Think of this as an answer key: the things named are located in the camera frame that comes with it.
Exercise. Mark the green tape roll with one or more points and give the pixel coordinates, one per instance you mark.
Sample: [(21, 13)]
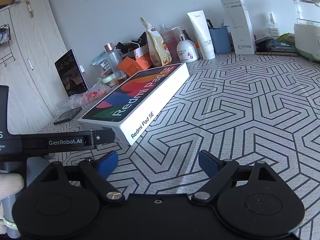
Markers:
[(110, 80)]

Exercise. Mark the black shoe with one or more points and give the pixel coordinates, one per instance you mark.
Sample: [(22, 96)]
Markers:
[(132, 45)]

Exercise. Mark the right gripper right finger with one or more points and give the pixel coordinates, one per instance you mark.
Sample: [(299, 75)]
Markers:
[(249, 200)]

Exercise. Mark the white tall product carton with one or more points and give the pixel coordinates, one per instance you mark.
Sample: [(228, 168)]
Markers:
[(240, 26)]

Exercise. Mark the frosted bottle copper cap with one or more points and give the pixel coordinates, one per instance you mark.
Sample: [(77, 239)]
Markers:
[(114, 59)]

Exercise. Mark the white lotion pump bottle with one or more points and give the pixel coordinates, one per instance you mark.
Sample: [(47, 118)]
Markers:
[(186, 49)]

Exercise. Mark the blue pen holder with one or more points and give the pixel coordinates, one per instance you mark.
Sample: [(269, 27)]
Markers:
[(221, 40)]

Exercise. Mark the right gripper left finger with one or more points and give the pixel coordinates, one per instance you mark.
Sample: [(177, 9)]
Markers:
[(67, 200)]

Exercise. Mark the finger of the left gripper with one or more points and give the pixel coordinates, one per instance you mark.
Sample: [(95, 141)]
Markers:
[(104, 136)]

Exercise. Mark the snack bag with walnuts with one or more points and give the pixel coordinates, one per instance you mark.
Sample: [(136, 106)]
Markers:
[(159, 53)]

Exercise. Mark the green snack packet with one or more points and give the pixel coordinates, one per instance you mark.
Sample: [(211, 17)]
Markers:
[(288, 38)]

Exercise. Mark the dark tablet standing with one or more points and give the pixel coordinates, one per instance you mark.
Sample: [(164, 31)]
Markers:
[(70, 74)]

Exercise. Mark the tall white tube bottle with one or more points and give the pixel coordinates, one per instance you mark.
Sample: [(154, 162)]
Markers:
[(202, 33)]

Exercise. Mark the clear plastic bag red items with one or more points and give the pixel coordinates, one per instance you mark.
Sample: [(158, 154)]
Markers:
[(98, 91)]

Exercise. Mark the Redmi Pad SE box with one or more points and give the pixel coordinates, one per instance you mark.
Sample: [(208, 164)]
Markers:
[(130, 108)]

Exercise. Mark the orange cardboard box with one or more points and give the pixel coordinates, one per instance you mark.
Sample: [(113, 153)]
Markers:
[(135, 61)]

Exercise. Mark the person left hand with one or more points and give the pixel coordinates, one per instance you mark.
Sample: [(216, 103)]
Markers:
[(11, 184)]

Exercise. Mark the small spray bottle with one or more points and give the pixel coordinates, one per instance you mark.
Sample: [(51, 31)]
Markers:
[(274, 29)]

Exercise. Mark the white wardrobe cabinet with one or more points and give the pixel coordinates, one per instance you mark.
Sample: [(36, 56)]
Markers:
[(27, 65)]

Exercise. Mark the white green electric kettle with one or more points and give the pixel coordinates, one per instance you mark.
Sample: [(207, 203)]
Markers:
[(306, 28)]

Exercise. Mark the black phone lying flat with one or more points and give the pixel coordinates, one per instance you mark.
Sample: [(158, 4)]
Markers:
[(67, 116)]

